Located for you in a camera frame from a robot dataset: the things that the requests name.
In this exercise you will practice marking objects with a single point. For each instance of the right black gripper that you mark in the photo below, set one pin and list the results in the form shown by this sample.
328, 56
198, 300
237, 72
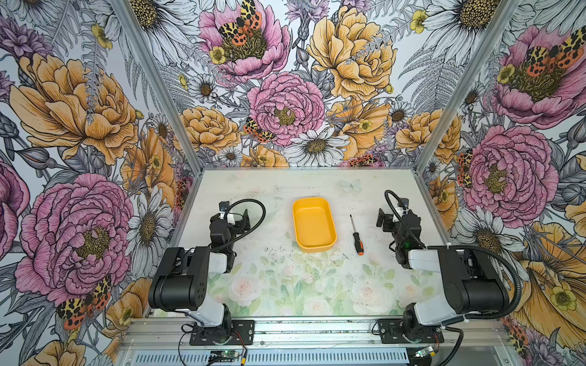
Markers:
391, 222

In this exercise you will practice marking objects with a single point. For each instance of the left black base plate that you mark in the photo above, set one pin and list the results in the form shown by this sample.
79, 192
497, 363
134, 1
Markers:
238, 333

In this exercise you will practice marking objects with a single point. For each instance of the right green circuit board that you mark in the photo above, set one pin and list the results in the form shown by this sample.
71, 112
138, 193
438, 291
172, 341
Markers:
425, 352

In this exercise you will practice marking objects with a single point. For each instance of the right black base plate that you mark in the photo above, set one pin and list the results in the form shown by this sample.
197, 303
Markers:
396, 331

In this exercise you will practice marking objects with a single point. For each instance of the green circuit board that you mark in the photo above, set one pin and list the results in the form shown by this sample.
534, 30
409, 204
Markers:
224, 355
425, 352

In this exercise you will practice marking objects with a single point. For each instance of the aluminium front rail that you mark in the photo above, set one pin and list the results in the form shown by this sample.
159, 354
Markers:
271, 333

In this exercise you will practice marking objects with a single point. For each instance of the left green circuit board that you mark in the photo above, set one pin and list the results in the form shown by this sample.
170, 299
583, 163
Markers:
224, 355

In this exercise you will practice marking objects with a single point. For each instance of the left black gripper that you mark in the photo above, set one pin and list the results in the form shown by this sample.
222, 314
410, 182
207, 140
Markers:
236, 219

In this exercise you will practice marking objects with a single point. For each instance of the white slotted cable duct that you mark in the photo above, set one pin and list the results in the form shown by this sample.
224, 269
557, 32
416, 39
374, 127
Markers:
376, 356

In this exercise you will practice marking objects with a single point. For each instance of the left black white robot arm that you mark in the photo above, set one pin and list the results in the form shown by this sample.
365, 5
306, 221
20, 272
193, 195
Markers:
180, 284

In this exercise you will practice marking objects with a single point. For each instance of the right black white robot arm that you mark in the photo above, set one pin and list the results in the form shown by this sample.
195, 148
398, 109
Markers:
471, 288

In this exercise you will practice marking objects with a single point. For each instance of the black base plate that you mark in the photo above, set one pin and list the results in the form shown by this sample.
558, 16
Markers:
238, 333
396, 331

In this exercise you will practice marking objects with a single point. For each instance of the yellow plastic bin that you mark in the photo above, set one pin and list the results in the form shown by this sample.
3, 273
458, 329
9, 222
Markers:
315, 230

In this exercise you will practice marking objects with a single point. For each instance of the black orange handled screwdriver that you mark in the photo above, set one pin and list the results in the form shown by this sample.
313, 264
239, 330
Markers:
358, 244

